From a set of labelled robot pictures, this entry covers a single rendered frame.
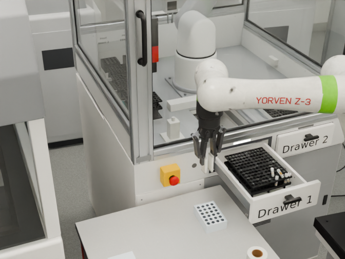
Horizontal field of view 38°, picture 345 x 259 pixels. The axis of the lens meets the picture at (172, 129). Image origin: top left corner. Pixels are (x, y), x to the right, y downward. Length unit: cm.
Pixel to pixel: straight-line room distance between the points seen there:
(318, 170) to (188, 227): 79
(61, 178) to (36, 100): 212
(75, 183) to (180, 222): 159
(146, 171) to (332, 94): 79
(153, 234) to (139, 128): 39
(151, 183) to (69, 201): 135
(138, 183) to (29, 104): 72
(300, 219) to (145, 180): 94
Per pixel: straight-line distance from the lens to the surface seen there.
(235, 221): 197
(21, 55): 136
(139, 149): 189
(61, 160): 366
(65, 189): 338
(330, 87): 154
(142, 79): 175
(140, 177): 196
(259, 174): 202
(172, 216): 197
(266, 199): 183
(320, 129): 228
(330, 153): 244
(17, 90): 138
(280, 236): 260
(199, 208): 197
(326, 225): 196
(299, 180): 201
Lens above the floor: 206
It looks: 32 degrees down
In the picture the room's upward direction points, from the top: straight up
